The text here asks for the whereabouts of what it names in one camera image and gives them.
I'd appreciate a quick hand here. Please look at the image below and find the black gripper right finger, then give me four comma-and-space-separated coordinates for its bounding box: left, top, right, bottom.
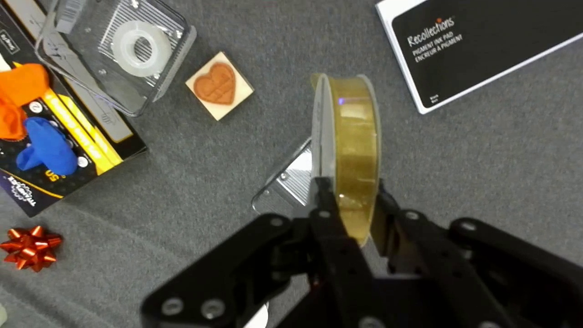
369, 183, 583, 328

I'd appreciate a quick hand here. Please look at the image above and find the black box of gift bows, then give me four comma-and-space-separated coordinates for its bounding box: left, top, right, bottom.
0, 4, 149, 219

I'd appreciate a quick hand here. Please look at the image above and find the small clear metal tray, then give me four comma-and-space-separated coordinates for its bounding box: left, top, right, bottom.
249, 137, 318, 214

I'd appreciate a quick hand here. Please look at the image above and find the orange gift bow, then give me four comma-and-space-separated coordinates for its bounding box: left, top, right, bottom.
0, 62, 50, 146

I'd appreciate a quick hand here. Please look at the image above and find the grey tablecloth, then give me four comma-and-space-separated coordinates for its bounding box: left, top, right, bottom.
0, 0, 583, 328

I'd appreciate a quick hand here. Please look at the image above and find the wooden heart stamp block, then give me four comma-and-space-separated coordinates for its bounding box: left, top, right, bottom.
183, 50, 256, 123

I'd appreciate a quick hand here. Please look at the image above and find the red gift bow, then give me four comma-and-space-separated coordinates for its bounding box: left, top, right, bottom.
0, 223, 65, 274

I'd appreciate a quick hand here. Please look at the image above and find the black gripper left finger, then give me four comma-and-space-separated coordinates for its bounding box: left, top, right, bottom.
139, 175, 373, 328

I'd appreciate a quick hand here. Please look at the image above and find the blue gift bow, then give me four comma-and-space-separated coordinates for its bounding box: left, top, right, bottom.
12, 115, 81, 179

